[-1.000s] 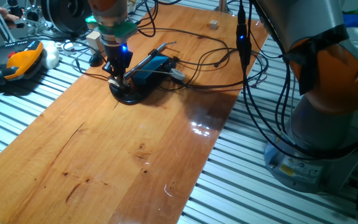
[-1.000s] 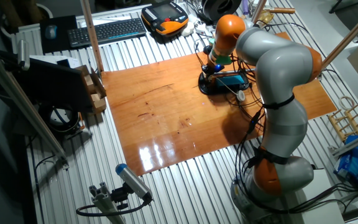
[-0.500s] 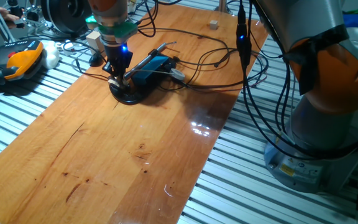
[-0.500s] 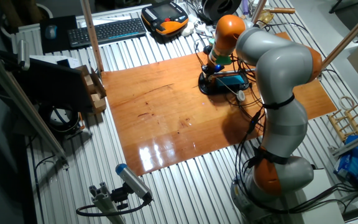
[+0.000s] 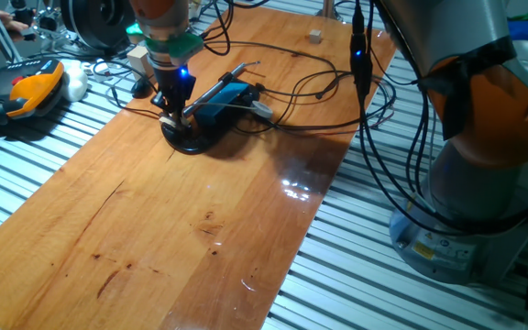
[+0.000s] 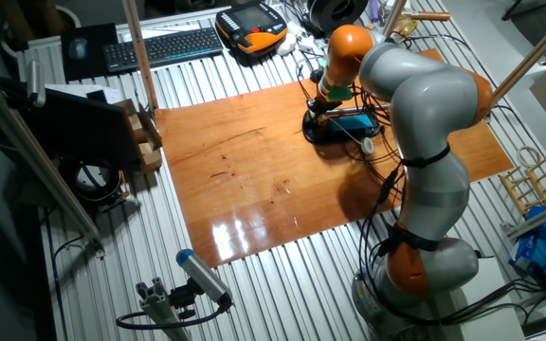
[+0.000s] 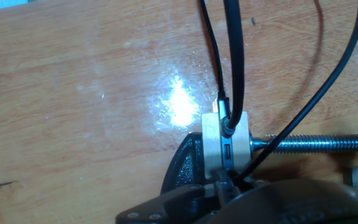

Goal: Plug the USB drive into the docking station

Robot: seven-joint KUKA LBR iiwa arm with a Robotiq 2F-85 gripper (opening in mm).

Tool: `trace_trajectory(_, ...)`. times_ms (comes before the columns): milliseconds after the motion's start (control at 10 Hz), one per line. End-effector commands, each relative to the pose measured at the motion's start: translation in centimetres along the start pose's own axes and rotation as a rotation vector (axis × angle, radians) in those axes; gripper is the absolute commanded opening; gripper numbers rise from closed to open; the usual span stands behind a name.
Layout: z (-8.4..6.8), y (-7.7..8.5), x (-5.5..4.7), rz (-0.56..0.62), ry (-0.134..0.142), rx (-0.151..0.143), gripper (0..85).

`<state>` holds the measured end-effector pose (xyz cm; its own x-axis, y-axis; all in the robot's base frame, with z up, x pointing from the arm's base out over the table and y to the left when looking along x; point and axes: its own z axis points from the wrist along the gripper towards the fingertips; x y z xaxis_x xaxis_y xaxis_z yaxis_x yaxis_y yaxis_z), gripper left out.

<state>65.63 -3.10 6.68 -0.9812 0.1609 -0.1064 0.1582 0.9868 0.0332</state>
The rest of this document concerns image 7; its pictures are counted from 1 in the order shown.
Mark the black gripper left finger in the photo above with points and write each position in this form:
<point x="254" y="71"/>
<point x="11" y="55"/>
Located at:
<point x="166" y="205"/>

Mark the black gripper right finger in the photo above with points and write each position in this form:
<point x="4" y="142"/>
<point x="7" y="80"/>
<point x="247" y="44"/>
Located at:
<point x="227" y="189"/>

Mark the black oval docking station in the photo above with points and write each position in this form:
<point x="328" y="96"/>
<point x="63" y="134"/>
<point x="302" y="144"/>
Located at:
<point x="179" y="165"/>

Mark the silver metal rod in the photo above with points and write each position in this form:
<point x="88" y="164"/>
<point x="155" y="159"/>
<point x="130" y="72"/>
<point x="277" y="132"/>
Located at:
<point x="322" y="143"/>

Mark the slim grey USB hub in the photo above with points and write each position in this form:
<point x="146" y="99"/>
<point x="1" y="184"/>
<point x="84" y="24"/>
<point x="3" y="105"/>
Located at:
<point x="227" y="155"/>

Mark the glossy wooden board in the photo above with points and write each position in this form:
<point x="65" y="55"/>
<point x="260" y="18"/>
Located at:
<point x="73" y="109"/>

